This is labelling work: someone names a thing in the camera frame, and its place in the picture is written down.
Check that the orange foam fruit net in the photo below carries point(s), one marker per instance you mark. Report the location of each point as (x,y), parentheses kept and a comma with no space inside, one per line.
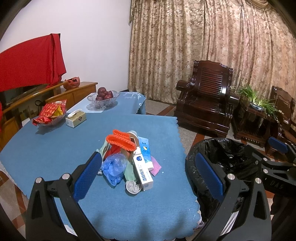
(123,142)

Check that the beige tissue box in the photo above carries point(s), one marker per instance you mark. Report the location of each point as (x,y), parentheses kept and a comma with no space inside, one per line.
(75,118)

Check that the green potted plant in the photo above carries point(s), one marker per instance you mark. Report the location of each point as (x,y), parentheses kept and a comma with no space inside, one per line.
(258,101)

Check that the dark wooden side table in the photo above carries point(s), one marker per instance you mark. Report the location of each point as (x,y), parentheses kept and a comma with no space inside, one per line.
(251,124)

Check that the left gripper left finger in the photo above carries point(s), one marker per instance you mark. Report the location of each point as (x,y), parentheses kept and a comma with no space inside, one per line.
(43,221)

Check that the floral beige curtain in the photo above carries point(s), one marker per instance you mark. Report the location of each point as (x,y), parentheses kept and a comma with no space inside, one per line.
(251,37)

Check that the glass fruit bowl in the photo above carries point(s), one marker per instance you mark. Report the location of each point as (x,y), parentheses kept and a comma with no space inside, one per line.
(104,103)

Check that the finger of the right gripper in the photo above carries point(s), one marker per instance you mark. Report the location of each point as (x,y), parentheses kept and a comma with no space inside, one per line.
(252,161)
(278,145)

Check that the glass snack dish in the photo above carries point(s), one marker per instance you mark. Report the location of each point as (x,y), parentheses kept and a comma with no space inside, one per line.
(54,121)

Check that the blue tablecloth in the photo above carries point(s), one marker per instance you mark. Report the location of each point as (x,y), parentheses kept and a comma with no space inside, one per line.
(169,210)

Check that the red apples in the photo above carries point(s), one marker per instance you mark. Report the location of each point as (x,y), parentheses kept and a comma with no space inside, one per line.
(103,94)

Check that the pink face mask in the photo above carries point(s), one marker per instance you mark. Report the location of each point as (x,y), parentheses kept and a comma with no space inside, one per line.
(156,166)

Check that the blue disposable glove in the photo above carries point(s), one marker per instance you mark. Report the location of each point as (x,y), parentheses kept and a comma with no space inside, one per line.
(113,168)

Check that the black lined trash bin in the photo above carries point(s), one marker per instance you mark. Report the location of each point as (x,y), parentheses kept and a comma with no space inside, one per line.
(225,153)

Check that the white blue medicine box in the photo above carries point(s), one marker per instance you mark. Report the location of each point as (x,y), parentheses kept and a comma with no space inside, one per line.
(142,171)

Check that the wooden tv cabinet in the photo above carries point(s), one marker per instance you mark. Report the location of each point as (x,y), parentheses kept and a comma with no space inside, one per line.
(30,105)

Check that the red cloth cover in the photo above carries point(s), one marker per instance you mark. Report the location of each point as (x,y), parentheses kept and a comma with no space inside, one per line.
(33,62)

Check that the red plastic bag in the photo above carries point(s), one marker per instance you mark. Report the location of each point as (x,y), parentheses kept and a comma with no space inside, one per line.
(114,149)

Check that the blue white paper cup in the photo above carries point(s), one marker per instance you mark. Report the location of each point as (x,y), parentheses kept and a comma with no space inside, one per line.
(133,141)

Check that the red decorative pumpkin ornament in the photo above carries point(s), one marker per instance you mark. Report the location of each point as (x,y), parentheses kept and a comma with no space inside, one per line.
(71,83)

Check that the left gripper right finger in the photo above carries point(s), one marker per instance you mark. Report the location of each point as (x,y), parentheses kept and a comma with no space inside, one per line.
(253,220)

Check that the dark wooden armchair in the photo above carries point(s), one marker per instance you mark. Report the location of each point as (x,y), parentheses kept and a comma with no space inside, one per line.
(282,129)
(206,100)

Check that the red snack packets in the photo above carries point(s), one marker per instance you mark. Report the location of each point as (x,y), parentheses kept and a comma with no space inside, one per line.
(49,111)

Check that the green rubber glove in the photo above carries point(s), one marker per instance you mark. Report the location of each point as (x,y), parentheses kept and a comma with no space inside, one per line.
(128,173)

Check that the blue hand cream tube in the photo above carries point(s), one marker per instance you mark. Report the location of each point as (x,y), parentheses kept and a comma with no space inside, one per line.
(146,152)

